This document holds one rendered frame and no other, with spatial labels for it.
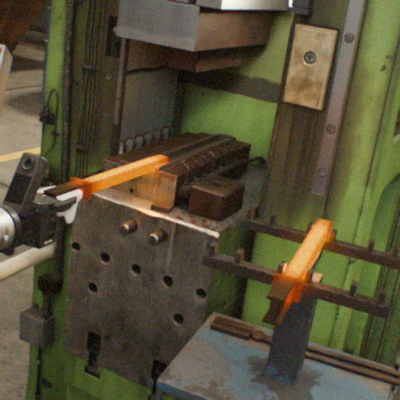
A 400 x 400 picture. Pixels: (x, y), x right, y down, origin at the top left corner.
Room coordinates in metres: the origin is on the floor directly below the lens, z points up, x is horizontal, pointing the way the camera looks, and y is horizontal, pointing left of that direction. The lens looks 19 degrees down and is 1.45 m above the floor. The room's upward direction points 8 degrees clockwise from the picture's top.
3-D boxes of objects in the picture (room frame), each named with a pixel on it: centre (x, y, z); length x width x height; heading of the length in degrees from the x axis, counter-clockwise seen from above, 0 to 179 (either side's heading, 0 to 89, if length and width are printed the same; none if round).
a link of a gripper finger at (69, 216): (1.17, 0.24, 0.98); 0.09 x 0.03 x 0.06; 152
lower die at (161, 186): (1.66, 0.05, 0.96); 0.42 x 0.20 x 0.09; 155
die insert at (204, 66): (1.68, 0.02, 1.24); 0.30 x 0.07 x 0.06; 155
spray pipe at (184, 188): (1.58, -0.03, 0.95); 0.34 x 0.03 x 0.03; 155
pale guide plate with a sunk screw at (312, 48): (1.45, -0.20, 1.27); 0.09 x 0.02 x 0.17; 65
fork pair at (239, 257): (1.14, -0.10, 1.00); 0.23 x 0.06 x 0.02; 161
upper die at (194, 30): (1.66, 0.05, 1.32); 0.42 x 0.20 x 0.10; 155
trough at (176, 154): (1.65, 0.03, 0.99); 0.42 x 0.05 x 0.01; 155
